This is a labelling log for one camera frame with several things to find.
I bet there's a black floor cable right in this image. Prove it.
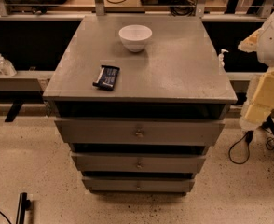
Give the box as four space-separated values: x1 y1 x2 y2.
228 121 274 165

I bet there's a white pump bottle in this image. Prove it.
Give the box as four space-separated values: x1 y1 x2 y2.
218 49 229 67

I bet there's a black bracket left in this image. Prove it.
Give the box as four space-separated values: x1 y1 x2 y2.
5 101 23 122

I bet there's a grey top drawer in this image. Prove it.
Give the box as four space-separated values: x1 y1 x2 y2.
55 119 224 146

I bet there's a white bowl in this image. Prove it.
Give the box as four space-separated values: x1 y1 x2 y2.
118 24 152 52

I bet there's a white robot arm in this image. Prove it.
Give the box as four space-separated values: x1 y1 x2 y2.
238 12 274 131

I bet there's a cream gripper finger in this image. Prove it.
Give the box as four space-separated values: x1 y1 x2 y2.
240 68 274 131
238 28 263 52

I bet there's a black stand lower left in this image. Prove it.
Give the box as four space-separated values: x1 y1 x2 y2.
15 192 31 224

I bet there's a clear sanitizer bottle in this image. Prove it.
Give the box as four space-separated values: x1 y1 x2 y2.
0 53 17 77

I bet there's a grey drawer cabinet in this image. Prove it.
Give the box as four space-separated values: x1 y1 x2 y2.
43 14 237 181

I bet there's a black cable bundle on shelf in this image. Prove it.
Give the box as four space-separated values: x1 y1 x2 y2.
169 0 198 17

